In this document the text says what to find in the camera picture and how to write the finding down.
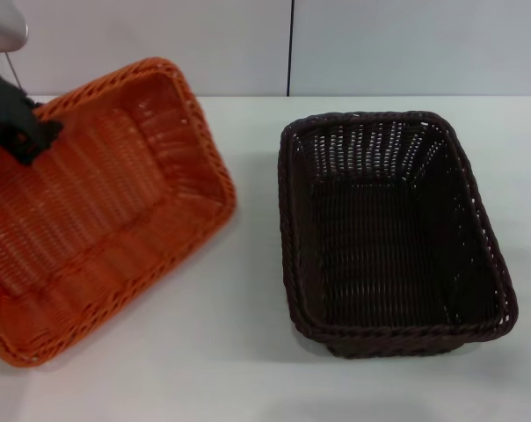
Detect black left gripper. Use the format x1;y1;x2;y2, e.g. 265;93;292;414
0;64;65;167

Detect orange woven plastic basket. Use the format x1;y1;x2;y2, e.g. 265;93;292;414
0;56;239;368

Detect dark brown woven plastic basket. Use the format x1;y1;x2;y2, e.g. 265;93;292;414
277;110;520;360

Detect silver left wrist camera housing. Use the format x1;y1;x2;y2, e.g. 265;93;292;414
0;0;30;55

